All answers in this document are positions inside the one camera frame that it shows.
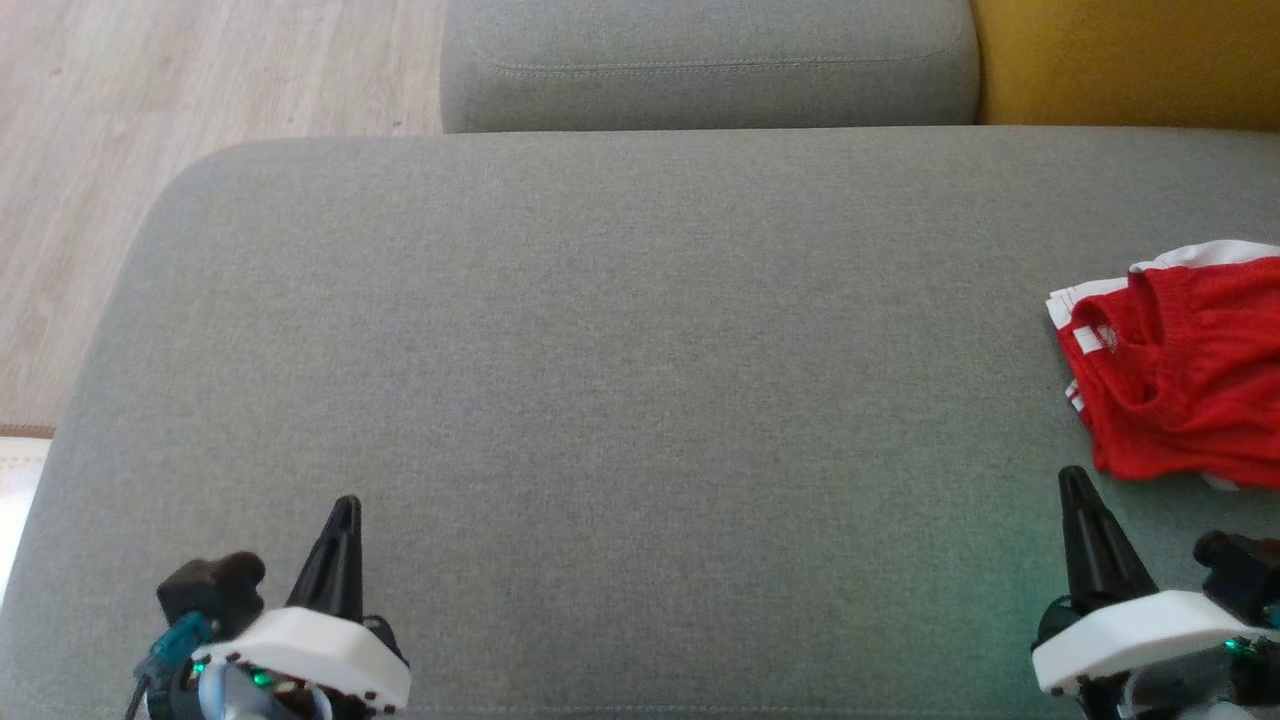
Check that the red shorts with white stripe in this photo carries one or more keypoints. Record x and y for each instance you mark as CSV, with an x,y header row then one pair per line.
x,y
1200,400

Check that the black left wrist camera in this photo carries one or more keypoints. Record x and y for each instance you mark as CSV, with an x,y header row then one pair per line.
x,y
210,585

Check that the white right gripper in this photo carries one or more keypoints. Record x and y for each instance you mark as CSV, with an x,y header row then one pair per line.
x,y
1140,630

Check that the grey sofa seat cushion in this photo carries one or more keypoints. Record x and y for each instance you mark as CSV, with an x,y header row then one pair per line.
x,y
600,400

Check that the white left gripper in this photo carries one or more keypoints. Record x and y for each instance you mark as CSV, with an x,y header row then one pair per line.
x,y
310,650

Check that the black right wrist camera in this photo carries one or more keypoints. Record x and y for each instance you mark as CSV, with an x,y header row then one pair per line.
x,y
1245,580

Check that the red white-sleeved t-shirt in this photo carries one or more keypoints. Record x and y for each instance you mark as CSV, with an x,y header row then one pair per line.
x,y
1068,305

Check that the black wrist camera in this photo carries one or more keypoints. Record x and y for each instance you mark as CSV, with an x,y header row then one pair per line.
x,y
1245,580
210,585

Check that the grey sofa back cushion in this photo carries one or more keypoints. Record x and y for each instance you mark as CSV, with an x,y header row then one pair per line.
x,y
700,60

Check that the yellow cushion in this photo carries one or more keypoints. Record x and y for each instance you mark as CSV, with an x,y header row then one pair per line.
x,y
1130,60

